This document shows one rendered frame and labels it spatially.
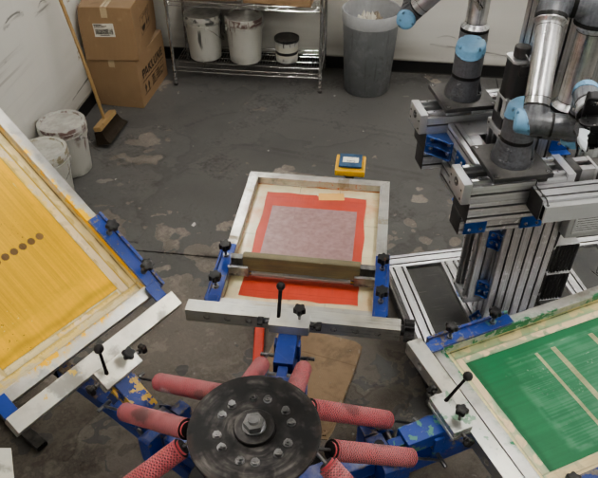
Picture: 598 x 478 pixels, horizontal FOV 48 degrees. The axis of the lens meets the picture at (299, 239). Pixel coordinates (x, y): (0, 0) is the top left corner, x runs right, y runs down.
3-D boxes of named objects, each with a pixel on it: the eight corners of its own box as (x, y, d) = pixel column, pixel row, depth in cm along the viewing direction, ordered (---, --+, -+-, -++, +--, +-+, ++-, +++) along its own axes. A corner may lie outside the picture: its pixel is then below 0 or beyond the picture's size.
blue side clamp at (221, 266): (224, 254, 247) (223, 240, 242) (237, 256, 246) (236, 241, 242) (205, 313, 224) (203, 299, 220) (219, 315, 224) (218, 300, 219)
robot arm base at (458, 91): (473, 83, 283) (476, 62, 277) (486, 101, 272) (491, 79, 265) (439, 86, 281) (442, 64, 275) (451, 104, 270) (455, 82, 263)
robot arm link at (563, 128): (547, 134, 206) (555, 102, 199) (585, 139, 204) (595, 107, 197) (548, 148, 200) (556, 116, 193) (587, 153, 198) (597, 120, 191)
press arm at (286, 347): (281, 330, 212) (281, 319, 209) (300, 331, 211) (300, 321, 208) (272, 373, 199) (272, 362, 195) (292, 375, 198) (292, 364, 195)
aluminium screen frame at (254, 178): (251, 178, 283) (250, 171, 280) (388, 189, 277) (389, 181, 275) (208, 312, 223) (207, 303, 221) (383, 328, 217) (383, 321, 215)
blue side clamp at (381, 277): (374, 267, 242) (376, 253, 237) (388, 269, 241) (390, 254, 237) (370, 329, 219) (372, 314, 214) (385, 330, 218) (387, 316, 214)
